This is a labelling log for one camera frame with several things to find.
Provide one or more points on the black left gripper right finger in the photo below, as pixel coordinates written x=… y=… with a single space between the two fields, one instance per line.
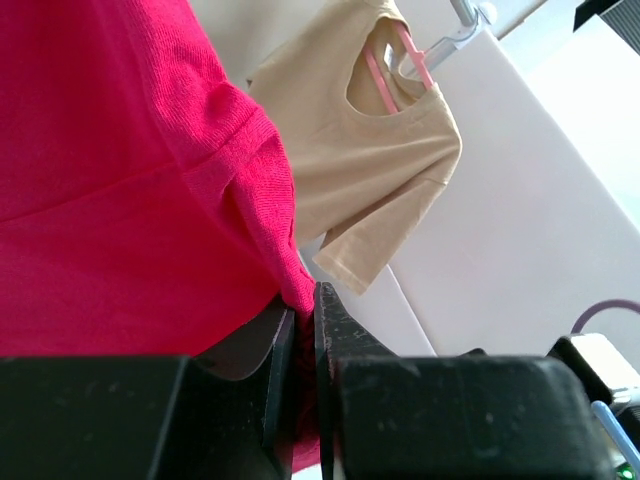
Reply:
x=472 y=416

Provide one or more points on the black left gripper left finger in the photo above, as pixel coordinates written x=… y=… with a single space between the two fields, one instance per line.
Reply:
x=226 y=414

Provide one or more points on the red t-shirt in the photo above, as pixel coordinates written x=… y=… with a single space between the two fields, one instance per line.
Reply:
x=147 y=203

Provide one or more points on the light blue wire hanger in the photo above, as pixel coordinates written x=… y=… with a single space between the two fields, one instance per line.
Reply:
x=616 y=432

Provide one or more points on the beige t-shirt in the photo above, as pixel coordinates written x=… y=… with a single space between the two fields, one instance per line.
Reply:
x=364 y=175

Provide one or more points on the pink hanger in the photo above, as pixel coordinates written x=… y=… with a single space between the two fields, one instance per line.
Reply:
x=394 y=64

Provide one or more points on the white metal clothes rack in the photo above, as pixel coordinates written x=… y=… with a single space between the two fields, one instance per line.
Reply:
x=474 y=18

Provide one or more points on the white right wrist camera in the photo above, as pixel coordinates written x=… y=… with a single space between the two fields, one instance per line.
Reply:
x=603 y=371

